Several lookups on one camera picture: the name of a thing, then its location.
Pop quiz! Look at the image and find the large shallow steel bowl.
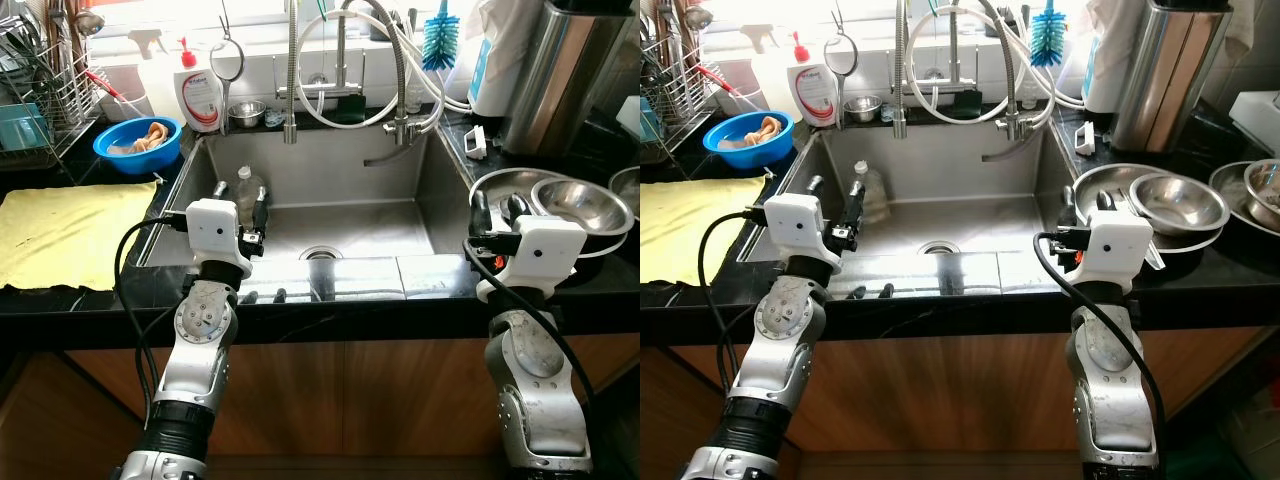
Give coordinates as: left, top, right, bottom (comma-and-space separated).
469, 167, 603, 263
1074, 163, 1203, 253

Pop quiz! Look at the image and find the clear plastic bottle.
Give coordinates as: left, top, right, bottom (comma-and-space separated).
850, 160, 889, 223
236, 166, 267, 227

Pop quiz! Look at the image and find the deep steel bowl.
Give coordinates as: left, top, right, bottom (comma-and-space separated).
1127, 172, 1232, 239
529, 176, 635, 238

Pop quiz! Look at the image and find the peach coloured rag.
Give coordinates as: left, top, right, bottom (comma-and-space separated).
128, 119, 174, 154
735, 115, 787, 149

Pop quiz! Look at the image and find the blue plastic bowl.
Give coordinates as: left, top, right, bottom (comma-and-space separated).
702, 110, 796, 170
92, 115, 184, 177

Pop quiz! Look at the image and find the small steel bowl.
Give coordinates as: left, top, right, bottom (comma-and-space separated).
843, 95, 884, 125
228, 100, 269, 130

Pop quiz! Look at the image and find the stainless steel sink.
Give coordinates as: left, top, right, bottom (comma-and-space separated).
745, 123, 1093, 298
138, 128, 501, 303

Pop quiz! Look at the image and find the white red pump soap bottle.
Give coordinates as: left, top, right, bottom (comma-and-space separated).
786, 32, 840, 129
174, 38, 227, 135

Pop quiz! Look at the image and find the wide steel basin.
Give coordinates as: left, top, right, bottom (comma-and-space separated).
607, 165, 641, 217
1208, 160, 1280, 239

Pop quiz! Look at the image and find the white spray bottle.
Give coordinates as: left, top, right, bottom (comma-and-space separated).
128, 28, 187, 122
745, 25, 801, 117

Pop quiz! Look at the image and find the steel gooseneck faucet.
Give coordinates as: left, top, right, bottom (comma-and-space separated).
338, 0, 443, 167
950, 0, 1053, 162

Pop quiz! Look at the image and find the yellow cloth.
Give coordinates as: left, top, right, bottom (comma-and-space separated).
0, 179, 162, 294
640, 175, 770, 287

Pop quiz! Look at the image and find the white jug with blue label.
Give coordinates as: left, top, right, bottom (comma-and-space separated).
467, 0, 542, 120
1082, 0, 1152, 115

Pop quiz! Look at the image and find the tall stainless steel container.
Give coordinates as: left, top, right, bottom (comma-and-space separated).
1110, 0, 1237, 154
500, 0, 641, 157

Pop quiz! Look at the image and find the blue bottle brush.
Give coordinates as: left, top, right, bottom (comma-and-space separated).
1029, 0, 1070, 67
421, 0, 462, 72

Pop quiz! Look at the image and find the white box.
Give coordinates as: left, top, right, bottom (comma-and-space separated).
1229, 90, 1280, 154

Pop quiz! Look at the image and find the dark wooden cabinet front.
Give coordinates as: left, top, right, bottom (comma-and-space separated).
640, 330, 1280, 480
0, 335, 641, 480

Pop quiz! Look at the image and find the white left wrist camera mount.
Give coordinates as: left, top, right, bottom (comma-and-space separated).
186, 199, 242, 267
765, 193, 827, 263

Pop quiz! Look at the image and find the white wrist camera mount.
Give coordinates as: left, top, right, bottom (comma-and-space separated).
186, 199, 242, 267
1070, 209, 1157, 292
765, 193, 827, 263
477, 215, 589, 302

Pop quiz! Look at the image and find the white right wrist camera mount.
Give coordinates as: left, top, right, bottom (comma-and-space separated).
477, 215, 589, 302
1070, 209, 1157, 292

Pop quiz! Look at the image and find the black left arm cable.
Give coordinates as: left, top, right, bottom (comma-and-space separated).
697, 205, 771, 401
113, 209, 193, 423

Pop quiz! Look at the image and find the hanging metal ring strainer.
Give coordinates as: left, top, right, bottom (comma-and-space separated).
823, 10, 860, 130
209, 14, 247, 137

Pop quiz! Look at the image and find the steel spring hose faucet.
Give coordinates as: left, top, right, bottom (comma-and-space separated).
891, 0, 914, 142
284, 0, 303, 147

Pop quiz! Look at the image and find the red handled utensil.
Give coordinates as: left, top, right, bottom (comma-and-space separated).
84, 67, 128, 107
695, 64, 747, 102

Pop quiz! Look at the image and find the metal wire dish rack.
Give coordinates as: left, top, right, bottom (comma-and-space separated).
0, 0, 104, 173
640, 0, 722, 167

